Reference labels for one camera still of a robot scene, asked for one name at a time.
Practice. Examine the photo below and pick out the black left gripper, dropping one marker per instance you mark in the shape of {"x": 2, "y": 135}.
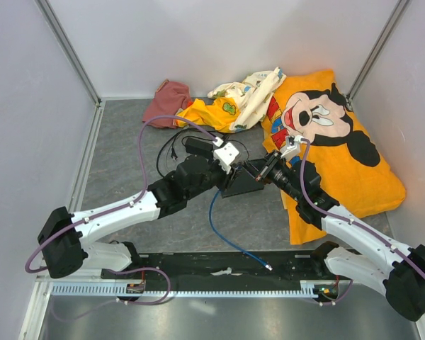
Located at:
{"x": 230, "y": 176}

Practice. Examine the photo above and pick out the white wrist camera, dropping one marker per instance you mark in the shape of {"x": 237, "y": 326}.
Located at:
{"x": 291, "y": 148}
{"x": 225, "y": 152}

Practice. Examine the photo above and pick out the yellow dinosaur garment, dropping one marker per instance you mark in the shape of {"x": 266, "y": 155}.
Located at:
{"x": 218, "y": 115}

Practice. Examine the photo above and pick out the black network switch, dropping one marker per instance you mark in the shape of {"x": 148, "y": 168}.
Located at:
{"x": 243, "y": 180}

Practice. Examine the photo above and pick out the cream dinosaur print cloth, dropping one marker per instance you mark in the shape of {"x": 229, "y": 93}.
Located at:
{"x": 246, "y": 102}

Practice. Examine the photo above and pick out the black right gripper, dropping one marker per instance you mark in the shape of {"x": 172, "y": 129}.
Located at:
{"x": 273, "y": 159}

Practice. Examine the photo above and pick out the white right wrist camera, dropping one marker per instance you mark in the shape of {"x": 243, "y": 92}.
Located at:
{"x": 291, "y": 148}

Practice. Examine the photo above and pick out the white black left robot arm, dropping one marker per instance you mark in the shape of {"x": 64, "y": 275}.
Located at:
{"x": 70, "y": 240}

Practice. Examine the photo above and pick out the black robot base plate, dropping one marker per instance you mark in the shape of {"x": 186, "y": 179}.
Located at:
{"x": 209, "y": 266}

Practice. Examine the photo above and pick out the grey slotted cable duct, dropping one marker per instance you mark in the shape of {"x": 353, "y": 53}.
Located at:
{"x": 234, "y": 288}

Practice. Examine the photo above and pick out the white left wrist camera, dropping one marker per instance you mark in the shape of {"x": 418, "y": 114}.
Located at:
{"x": 225, "y": 152}

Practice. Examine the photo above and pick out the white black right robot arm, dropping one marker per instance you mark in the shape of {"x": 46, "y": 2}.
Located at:
{"x": 391, "y": 268}

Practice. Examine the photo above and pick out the orange Mickey Mouse pillow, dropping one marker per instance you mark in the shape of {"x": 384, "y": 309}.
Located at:
{"x": 351, "y": 168}

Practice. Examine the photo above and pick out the maroon red cloth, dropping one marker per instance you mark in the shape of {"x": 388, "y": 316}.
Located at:
{"x": 169, "y": 98}

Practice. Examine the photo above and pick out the black power adapter brick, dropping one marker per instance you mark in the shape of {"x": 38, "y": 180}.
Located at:
{"x": 198, "y": 147}

